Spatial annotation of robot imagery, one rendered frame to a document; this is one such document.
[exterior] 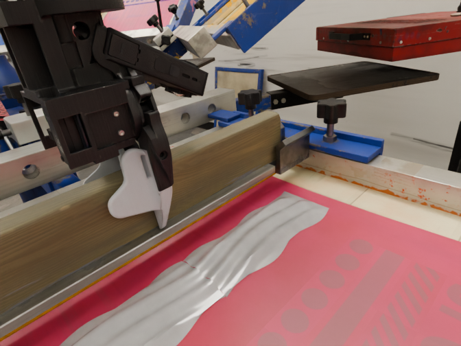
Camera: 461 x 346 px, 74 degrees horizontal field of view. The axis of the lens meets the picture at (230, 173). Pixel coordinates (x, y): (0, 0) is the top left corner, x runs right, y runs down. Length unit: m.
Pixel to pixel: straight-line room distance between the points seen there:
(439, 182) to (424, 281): 0.13
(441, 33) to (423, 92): 1.14
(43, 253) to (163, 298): 0.11
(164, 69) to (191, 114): 0.32
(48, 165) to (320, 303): 0.41
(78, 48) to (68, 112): 0.05
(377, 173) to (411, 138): 1.91
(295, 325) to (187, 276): 0.11
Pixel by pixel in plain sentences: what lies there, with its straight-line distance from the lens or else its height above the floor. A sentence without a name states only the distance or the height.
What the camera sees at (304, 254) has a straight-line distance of 0.34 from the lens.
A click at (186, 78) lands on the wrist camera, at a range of 0.31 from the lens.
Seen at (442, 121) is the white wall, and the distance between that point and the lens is 2.27.
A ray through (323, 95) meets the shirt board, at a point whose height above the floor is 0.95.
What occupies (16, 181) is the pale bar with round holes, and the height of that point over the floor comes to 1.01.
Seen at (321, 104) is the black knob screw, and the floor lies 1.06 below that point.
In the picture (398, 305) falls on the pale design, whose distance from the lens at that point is 0.31.
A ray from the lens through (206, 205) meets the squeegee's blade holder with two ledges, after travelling 0.35.
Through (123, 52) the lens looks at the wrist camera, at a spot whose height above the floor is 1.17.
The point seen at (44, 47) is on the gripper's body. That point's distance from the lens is 0.26.
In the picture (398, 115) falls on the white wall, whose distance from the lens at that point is 2.34.
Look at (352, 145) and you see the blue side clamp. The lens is 0.47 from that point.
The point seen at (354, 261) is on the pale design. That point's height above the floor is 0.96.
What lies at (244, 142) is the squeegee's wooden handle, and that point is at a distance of 0.38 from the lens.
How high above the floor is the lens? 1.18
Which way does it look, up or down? 27 degrees down
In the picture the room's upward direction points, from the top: 6 degrees counter-clockwise
